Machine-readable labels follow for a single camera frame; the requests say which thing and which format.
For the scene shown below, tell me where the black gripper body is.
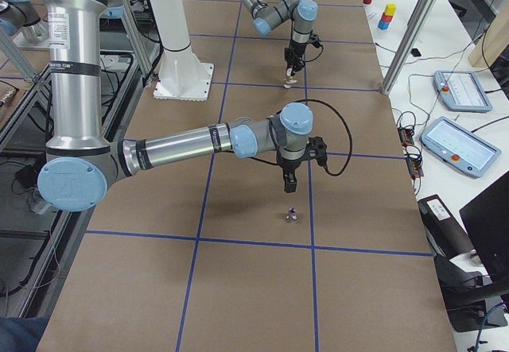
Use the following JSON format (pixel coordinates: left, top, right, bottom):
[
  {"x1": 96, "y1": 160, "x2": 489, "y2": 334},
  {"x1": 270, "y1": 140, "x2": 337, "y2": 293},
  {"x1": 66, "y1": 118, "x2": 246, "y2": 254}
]
[
  {"x1": 285, "y1": 40, "x2": 308, "y2": 66},
  {"x1": 276, "y1": 155, "x2": 309, "y2": 184}
]

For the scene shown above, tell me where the white brass PPR valve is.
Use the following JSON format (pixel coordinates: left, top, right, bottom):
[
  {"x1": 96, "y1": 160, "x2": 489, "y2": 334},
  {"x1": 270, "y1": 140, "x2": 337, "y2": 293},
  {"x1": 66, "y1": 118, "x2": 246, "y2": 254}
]
[{"x1": 283, "y1": 72, "x2": 297, "y2": 89}]

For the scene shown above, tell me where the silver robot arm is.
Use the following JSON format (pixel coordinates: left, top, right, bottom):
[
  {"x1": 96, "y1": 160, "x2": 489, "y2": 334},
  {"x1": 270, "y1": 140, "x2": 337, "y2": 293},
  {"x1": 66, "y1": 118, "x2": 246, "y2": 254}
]
[
  {"x1": 37, "y1": 0, "x2": 318, "y2": 212},
  {"x1": 240, "y1": 0, "x2": 323, "y2": 88}
]

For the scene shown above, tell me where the chrome angle pipe fitting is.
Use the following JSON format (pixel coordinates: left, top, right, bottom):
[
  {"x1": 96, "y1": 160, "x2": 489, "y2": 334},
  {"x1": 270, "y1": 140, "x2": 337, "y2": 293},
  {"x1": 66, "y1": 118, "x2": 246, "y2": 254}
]
[{"x1": 286, "y1": 207, "x2": 298, "y2": 222}]

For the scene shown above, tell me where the blue toy block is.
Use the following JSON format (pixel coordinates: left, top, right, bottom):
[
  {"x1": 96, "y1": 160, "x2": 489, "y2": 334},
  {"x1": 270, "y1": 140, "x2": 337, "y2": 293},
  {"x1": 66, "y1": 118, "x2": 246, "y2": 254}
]
[{"x1": 377, "y1": 20, "x2": 390, "y2": 30}]

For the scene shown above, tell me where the red toy block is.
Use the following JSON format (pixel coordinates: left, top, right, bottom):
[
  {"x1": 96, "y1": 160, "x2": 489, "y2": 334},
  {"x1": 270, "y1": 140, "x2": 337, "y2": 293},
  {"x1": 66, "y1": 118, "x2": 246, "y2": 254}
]
[{"x1": 379, "y1": 13, "x2": 393, "y2": 25}]

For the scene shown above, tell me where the yellow toy block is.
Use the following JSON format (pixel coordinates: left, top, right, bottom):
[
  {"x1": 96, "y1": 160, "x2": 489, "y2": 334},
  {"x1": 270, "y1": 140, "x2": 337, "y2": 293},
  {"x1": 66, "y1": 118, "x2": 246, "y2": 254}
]
[{"x1": 383, "y1": 3, "x2": 397, "y2": 17}]

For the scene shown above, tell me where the small black box device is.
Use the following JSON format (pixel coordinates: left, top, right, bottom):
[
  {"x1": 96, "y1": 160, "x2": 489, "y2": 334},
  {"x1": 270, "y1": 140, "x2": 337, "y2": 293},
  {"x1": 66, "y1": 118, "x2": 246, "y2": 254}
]
[{"x1": 410, "y1": 48, "x2": 421, "y2": 57}]

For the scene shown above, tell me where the orange circuit board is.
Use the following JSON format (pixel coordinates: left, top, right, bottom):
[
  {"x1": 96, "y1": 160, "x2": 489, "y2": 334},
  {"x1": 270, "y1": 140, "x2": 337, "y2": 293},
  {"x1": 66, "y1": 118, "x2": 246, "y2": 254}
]
[{"x1": 398, "y1": 127, "x2": 424, "y2": 180}]

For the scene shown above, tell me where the far blue teach pendant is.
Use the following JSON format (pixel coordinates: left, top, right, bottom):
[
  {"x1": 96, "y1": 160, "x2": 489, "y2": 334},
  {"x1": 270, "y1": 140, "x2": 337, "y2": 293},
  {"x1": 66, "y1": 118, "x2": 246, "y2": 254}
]
[{"x1": 433, "y1": 70, "x2": 493, "y2": 113}]

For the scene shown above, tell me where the blue teach pendant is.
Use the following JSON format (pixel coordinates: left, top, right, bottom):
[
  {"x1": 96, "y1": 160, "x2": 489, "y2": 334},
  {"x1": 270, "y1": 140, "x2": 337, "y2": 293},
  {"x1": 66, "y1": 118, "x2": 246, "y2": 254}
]
[
  {"x1": 421, "y1": 117, "x2": 502, "y2": 178},
  {"x1": 433, "y1": 70, "x2": 493, "y2": 113}
]

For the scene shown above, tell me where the black label printer box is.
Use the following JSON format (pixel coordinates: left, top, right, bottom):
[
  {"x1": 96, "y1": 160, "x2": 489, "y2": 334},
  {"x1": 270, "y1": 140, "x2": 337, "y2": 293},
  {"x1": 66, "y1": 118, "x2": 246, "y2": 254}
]
[{"x1": 418, "y1": 195, "x2": 474, "y2": 258}]

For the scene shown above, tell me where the near blue teach pendant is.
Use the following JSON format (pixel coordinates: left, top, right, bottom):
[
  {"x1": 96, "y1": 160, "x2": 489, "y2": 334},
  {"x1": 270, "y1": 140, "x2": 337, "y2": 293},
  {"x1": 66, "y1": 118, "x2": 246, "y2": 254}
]
[{"x1": 421, "y1": 117, "x2": 502, "y2": 178}]

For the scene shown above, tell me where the black monitor screen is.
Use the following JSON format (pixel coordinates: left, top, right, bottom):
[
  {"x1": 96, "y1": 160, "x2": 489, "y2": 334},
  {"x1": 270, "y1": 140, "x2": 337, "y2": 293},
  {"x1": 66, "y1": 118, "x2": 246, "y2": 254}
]
[{"x1": 460, "y1": 172, "x2": 508, "y2": 281}]

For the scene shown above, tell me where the standing person black shirt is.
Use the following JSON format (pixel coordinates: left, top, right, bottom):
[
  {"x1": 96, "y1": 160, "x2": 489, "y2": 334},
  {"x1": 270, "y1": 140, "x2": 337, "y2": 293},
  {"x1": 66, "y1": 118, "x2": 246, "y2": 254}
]
[{"x1": 1, "y1": 317, "x2": 49, "y2": 352}]

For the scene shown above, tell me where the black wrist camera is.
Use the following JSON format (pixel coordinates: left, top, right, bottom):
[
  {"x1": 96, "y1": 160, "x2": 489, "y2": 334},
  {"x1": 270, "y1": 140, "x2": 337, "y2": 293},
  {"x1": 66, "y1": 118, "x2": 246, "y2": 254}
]
[
  {"x1": 308, "y1": 33, "x2": 323, "y2": 48},
  {"x1": 309, "y1": 137, "x2": 328, "y2": 171}
]

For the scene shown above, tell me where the aluminium frame post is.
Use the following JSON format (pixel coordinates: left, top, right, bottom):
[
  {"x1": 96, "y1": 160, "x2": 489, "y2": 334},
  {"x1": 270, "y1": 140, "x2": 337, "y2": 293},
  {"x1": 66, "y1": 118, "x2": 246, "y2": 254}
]
[{"x1": 381, "y1": 0, "x2": 436, "y2": 95}]

